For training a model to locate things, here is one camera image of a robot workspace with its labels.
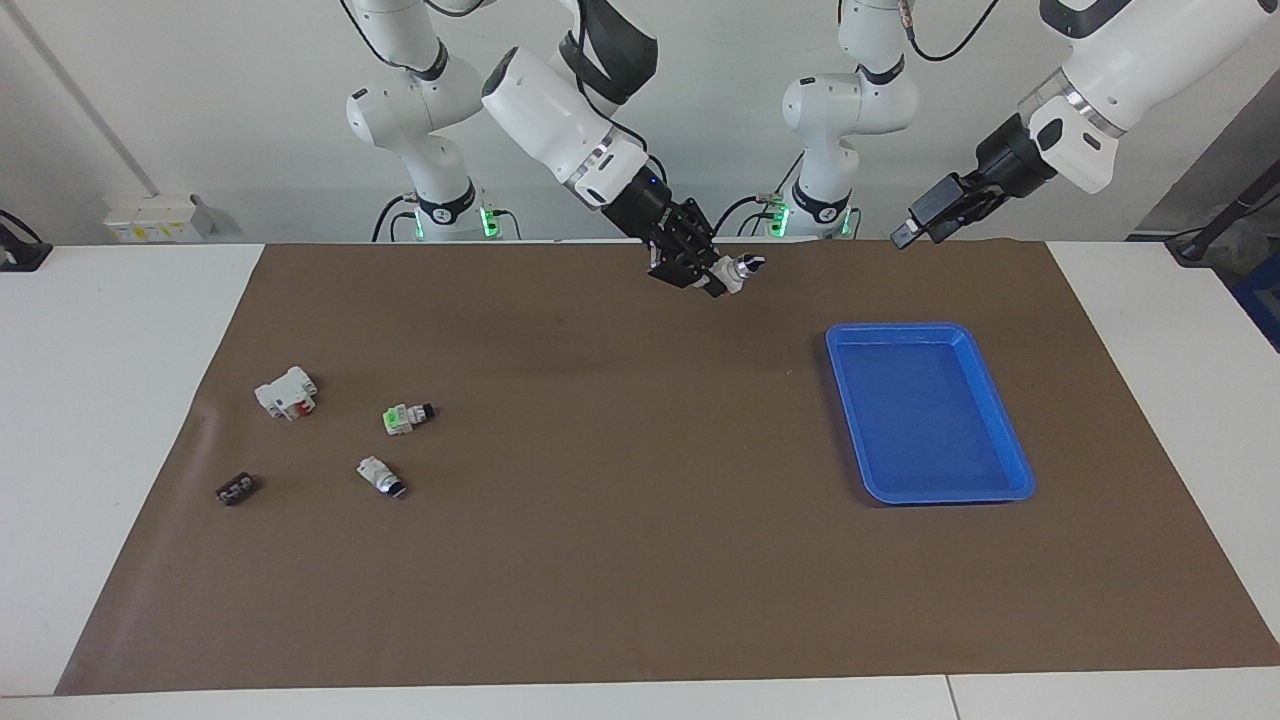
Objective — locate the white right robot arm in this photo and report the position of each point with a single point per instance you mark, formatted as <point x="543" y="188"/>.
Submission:
<point x="545" y="110"/>

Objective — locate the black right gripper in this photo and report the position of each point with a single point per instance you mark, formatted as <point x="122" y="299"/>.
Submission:
<point x="648" y="205"/>

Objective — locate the blue crate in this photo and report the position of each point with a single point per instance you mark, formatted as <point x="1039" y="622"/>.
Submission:
<point x="1262" y="300"/>

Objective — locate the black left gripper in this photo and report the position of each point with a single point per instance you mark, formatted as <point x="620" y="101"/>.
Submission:
<point x="1015" y="160"/>

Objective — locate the blue plastic tray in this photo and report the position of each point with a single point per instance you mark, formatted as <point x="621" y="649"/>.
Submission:
<point x="925" y="415"/>

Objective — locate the black terminal block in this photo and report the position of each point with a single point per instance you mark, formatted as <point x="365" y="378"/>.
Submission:
<point x="236" y="490"/>

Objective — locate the green white push-button switch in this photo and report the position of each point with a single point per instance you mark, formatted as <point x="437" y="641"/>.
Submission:
<point x="403" y="419"/>

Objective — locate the black stand pole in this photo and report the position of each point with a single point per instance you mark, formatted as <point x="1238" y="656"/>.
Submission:
<point x="1225" y="215"/>

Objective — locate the white red circuit breaker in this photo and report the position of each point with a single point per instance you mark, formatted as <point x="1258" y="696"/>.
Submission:
<point x="284" y="393"/>

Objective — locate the white black switch component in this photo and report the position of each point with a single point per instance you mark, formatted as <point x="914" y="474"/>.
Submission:
<point x="378" y="475"/>

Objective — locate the brown table mat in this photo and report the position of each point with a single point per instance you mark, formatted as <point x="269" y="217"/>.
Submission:
<point x="640" y="560"/>

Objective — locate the black table clamp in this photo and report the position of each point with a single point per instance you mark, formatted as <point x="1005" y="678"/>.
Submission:
<point x="20" y="252"/>

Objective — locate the white power strip box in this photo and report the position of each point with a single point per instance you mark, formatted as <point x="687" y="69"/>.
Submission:
<point x="155" y="220"/>

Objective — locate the white orange selector switch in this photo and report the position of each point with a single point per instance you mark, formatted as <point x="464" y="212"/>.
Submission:
<point x="742" y="272"/>

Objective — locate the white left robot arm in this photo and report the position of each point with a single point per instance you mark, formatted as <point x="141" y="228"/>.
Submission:
<point x="850" y="100"/>

